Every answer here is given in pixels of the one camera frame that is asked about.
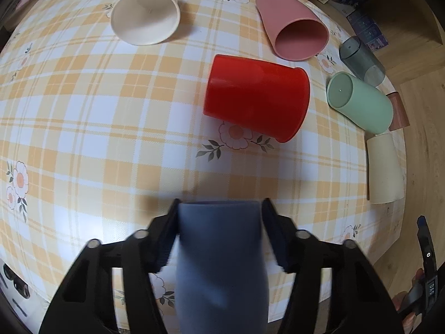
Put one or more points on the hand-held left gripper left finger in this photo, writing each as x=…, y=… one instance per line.
x=169, y=241

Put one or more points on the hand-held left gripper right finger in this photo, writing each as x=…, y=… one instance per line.
x=275, y=240

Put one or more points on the blue-grey cup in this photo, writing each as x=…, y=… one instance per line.
x=222, y=271

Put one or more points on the cream cup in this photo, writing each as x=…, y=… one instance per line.
x=384, y=170

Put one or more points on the red cup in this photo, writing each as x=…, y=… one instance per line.
x=257, y=94

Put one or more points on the brown cup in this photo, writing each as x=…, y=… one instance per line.
x=399, y=111

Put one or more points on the green cup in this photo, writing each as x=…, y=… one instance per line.
x=365, y=104

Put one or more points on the transparent grey cup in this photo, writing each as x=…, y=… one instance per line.
x=361, y=59

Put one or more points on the white cup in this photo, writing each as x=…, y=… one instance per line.
x=146, y=17

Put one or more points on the pink cup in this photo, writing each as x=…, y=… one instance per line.
x=285, y=14

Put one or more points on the person's right hand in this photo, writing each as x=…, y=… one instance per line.
x=399, y=302

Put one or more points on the yellow plaid floral tablecloth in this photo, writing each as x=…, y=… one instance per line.
x=104, y=128

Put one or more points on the dark blue printed box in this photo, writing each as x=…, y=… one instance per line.
x=368, y=29

